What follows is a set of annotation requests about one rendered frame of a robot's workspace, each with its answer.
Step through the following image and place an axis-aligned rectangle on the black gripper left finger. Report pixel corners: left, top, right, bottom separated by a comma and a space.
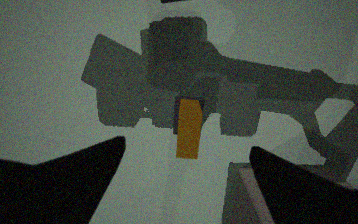
0, 136, 126, 224

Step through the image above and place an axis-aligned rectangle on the orange rectangular block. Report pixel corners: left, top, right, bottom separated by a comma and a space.
176, 99, 203, 160

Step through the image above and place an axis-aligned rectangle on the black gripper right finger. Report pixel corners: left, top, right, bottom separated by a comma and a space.
249, 146, 358, 224

